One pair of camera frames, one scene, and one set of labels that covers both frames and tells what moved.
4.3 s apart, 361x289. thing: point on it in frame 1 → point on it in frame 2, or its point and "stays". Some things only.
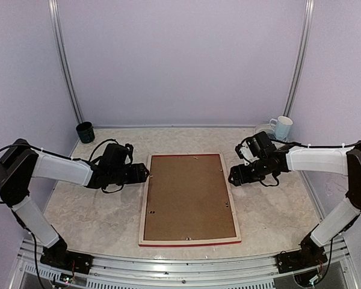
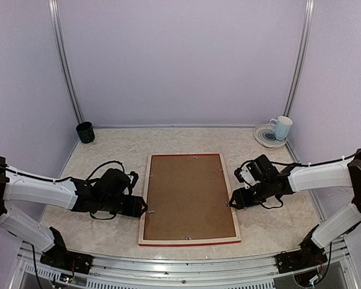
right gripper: x=234 y=171 → x=242 y=200
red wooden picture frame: x=188 y=200 stays
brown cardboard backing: x=187 y=198 stays
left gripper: x=138 y=174 → x=134 y=209
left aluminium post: x=62 y=59 stays
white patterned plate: x=269 y=130 stays
